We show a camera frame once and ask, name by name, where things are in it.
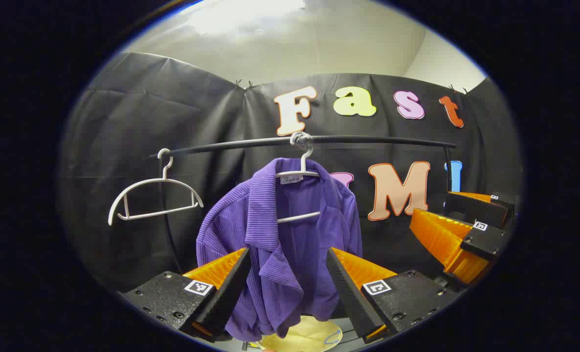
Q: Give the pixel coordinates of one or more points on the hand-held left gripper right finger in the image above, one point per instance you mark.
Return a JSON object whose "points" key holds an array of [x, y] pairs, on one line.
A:
{"points": [[351, 293]]}

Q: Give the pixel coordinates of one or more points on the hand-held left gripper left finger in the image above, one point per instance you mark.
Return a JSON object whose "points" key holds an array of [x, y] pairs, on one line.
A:
{"points": [[226, 293]]}

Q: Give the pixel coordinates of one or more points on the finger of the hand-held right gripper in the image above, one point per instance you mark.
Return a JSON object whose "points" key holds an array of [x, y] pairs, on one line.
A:
{"points": [[483, 240], [475, 208]]}

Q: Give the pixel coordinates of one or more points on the purple ribbed shirt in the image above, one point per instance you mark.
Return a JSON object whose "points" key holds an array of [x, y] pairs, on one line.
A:
{"points": [[280, 264]]}

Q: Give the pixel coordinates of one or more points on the white plastic hanger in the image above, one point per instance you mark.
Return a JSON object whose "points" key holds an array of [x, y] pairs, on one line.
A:
{"points": [[299, 216], [164, 171]]}

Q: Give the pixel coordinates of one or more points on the black clothes rack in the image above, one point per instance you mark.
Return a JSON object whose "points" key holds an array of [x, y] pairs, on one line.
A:
{"points": [[368, 140]]}

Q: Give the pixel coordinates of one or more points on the black backdrop cloth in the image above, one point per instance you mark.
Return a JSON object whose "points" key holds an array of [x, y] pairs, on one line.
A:
{"points": [[148, 122]]}

